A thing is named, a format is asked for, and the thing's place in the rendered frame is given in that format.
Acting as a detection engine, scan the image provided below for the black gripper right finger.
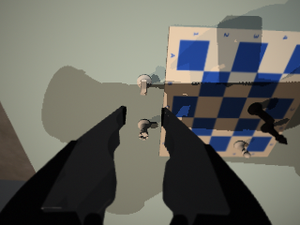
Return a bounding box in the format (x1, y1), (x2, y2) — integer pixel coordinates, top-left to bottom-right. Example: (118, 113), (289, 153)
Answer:
(161, 107), (272, 225)

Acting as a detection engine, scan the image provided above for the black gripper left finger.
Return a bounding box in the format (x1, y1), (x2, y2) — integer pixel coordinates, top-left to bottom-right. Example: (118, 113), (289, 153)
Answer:
(0, 106), (127, 225)

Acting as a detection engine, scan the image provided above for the blue and cream chessboard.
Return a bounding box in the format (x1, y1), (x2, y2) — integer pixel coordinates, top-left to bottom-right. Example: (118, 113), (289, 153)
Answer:
(163, 26), (300, 157)

